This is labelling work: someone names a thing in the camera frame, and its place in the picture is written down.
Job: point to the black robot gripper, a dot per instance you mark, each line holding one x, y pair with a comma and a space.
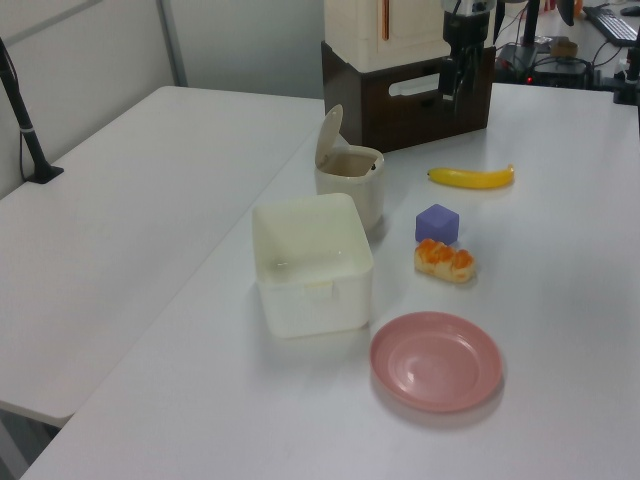
465, 29

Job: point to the cream trash can flip lid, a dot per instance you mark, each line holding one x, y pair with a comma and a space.
328, 135

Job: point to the cream plastic trash can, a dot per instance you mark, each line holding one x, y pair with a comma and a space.
357, 197

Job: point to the dark brown wooden crate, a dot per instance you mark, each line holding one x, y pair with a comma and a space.
400, 107

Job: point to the cream toy cabinet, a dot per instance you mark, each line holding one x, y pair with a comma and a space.
400, 30

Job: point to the black monitor stand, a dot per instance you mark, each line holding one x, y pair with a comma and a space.
527, 30

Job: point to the black electronics box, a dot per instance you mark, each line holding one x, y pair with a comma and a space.
560, 74

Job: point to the brown tape roll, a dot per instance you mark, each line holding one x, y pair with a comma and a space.
564, 47

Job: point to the yellow toy banana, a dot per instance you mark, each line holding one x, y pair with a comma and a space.
472, 177

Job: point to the purple cube block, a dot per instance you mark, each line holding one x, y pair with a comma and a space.
436, 224

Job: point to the black computer keyboard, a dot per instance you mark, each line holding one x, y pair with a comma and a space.
612, 21

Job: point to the black table clamp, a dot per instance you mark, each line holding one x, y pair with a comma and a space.
629, 75

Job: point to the toy bread with orange glaze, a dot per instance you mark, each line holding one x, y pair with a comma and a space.
444, 261

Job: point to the white square plastic container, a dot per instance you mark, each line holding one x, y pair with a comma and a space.
310, 265

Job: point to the pink plastic plate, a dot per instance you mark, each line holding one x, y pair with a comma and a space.
435, 367

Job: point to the grey partition post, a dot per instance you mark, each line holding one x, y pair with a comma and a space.
172, 42

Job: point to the black camera stand pole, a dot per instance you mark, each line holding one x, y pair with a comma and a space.
22, 117

